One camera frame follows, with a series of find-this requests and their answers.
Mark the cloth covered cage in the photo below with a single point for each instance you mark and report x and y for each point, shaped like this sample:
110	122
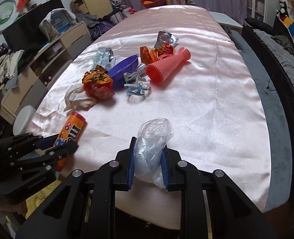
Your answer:
58	20

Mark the silver foil packet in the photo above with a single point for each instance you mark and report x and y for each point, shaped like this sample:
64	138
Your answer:
103	57

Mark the purple plastic bowl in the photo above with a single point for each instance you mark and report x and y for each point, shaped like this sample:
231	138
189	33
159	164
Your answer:
123	67

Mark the heap of dark clothes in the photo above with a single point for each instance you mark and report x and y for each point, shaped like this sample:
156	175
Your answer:
99	27

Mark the grey sofa blanket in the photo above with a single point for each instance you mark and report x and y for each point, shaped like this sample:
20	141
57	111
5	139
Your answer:
269	42

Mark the black television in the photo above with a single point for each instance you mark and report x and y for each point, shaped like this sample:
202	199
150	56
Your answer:
25	22

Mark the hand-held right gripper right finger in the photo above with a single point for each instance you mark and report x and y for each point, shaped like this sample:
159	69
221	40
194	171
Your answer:
164	165

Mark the pink plastic vase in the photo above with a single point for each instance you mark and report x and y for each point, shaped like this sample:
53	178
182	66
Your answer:
167	64

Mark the pink satin tablecloth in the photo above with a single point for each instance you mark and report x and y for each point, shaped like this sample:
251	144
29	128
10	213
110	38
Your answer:
199	92

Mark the grey rug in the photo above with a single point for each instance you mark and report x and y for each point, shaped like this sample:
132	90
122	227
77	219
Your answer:
274	129

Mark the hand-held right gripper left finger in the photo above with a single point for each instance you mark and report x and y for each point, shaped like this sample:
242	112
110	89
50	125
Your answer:
130	165

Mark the black cat plush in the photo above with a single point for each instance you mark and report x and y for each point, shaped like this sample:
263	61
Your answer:
282	8

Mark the clear plastic bag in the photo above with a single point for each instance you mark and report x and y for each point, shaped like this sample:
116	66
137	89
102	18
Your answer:
152	134

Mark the red velvet lantern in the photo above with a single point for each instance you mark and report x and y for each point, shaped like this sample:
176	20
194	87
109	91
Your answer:
163	49

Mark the orange folded wrapper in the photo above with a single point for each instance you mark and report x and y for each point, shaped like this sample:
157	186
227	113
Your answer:
147	54

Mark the white round stool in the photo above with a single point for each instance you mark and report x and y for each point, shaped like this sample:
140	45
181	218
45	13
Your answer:
25	119

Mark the orange candy tube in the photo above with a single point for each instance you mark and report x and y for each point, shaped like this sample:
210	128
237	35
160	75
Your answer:
72	127

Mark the cardboard box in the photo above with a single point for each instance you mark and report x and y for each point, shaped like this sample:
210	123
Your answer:
79	6

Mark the white bookshelf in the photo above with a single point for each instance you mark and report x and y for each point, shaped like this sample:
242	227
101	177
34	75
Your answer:
259	0

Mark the white folding table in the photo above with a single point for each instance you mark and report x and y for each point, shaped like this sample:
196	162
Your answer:
224	18

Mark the wooden television cabinet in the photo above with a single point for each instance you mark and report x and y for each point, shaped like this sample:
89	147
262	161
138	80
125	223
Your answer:
69	44

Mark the orange red crumpled snack bag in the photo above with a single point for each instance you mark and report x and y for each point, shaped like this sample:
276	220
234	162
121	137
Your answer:
97	82

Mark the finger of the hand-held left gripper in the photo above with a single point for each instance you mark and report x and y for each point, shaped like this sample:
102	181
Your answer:
62	150
47	142

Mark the white crumpled plastic bag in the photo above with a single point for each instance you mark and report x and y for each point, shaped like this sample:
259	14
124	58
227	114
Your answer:
74	97

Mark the small clear plastic bottle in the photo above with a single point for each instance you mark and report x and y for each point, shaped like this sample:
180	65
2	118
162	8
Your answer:
141	68

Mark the blue white face mask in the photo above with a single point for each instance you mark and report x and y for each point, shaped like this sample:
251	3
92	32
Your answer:
137	89

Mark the round green wall picture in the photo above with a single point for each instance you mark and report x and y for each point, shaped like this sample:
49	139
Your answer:
2	13

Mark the clear blister pack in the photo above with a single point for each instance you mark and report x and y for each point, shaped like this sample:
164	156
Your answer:
163	38

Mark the pile of folded clothes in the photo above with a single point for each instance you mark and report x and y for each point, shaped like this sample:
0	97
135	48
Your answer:
5	64

